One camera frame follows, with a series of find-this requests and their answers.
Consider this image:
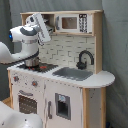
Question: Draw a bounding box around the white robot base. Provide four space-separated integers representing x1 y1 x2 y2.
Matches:
0 101 43 128

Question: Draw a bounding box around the silver toy pot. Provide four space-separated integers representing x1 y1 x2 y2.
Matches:
25 57 39 67

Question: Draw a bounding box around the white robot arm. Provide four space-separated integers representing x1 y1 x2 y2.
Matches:
0 13 51 64

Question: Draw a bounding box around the grey toy sink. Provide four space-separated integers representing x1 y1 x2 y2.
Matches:
53 67 92 81

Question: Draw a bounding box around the right red stove knob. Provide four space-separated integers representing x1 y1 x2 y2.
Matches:
32 81 38 87

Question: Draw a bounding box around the wooden toy kitchen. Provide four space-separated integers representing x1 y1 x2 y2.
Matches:
8 10 115 128

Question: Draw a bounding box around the grey ice dispenser panel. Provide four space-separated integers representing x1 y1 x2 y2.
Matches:
55 93 71 120

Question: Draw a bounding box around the black toy stovetop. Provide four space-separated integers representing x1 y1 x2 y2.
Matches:
20 63 56 73

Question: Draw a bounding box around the black toy faucet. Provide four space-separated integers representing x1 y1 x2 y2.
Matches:
76 50 94 70

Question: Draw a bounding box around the white toy oven door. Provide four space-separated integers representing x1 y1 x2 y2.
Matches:
11 85 45 127

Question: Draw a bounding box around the white toy microwave door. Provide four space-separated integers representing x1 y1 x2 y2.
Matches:
55 14 92 33

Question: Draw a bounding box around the white cupboard door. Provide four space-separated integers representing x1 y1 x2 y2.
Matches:
45 81 82 128

